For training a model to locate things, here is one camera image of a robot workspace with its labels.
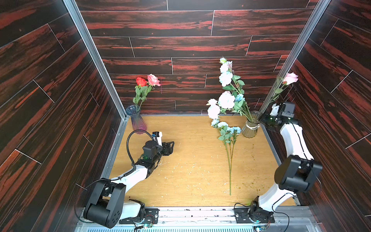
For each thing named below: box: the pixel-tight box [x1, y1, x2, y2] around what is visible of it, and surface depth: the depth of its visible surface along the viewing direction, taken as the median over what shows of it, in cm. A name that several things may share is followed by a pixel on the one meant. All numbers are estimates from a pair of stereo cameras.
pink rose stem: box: [138, 73, 161, 112], surface depth 83 cm
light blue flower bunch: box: [205, 57, 254, 123], surface depth 74 cm
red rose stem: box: [132, 76, 148, 113], surface depth 95 cm
